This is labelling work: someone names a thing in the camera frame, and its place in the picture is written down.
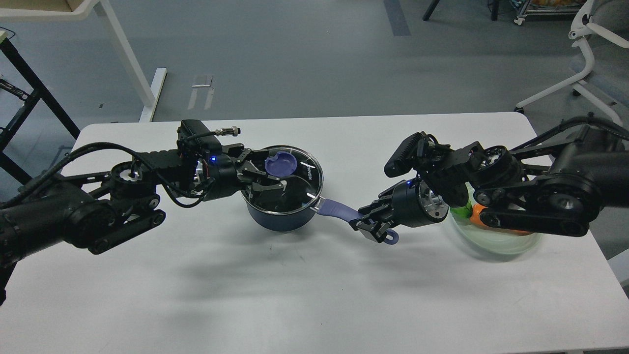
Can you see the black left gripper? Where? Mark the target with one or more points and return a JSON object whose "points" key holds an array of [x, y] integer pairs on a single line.
{"points": [[226, 165]]}

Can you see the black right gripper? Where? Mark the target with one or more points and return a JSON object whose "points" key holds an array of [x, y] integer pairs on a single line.
{"points": [[412, 204]]}

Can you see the blue saucepan with handle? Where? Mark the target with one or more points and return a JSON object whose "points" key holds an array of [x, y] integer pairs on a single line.
{"points": [[293, 221]]}

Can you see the glass lid with blue knob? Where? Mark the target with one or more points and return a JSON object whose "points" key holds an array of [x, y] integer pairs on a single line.
{"points": [[302, 175]]}

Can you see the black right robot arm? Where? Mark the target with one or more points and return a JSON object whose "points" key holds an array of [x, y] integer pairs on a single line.
{"points": [[555, 184]]}

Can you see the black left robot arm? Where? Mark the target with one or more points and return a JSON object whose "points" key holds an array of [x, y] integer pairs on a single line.
{"points": [[99, 211]]}

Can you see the orange toy carrot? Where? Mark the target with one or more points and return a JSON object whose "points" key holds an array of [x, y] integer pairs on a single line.
{"points": [[470, 213]]}

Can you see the pale green glass plate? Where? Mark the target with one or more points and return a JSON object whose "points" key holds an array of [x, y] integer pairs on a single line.
{"points": [[491, 241]]}

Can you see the wheeled cart base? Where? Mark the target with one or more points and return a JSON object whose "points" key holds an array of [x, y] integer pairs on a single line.
{"points": [[545, 10]]}

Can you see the white desk with legs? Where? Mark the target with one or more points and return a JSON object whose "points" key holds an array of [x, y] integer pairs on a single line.
{"points": [[77, 10]]}

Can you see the white office chair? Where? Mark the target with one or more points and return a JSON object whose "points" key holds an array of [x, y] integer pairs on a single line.
{"points": [[600, 73]]}

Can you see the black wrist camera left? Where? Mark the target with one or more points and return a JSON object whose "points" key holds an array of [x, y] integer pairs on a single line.
{"points": [[194, 138]]}

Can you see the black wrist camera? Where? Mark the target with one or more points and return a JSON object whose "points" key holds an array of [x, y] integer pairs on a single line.
{"points": [[194, 138], [414, 153]]}

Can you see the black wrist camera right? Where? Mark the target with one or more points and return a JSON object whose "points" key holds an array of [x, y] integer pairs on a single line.
{"points": [[414, 153]]}

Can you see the black metal rack frame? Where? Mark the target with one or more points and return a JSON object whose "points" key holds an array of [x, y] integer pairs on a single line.
{"points": [[29, 100]]}

